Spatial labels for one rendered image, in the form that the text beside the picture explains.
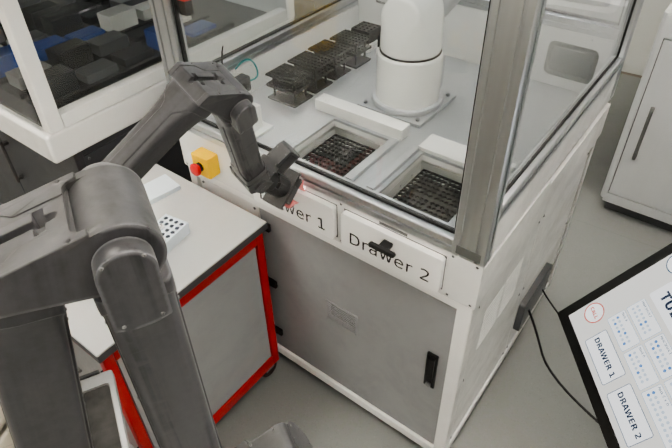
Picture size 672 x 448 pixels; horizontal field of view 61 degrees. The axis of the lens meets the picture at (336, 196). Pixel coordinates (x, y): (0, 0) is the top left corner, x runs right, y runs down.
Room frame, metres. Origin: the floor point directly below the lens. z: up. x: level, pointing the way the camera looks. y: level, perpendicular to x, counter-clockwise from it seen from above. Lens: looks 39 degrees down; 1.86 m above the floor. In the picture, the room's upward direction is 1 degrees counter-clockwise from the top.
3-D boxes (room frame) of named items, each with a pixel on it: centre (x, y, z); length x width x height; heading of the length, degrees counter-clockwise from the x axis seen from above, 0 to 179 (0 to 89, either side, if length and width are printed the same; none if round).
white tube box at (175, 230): (1.18, 0.49, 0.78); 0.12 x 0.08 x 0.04; 151
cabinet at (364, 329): (1.55, -0.22, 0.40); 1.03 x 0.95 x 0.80; 52
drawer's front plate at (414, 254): (1.01, -0.13, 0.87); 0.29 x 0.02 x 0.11; 52
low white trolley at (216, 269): (1.22, 0.63, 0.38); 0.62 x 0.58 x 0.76; 52
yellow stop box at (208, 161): (1.39, 0.39, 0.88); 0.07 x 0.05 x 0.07; 52
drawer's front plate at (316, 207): (1.20, 0.12, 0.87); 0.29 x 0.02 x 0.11; 52
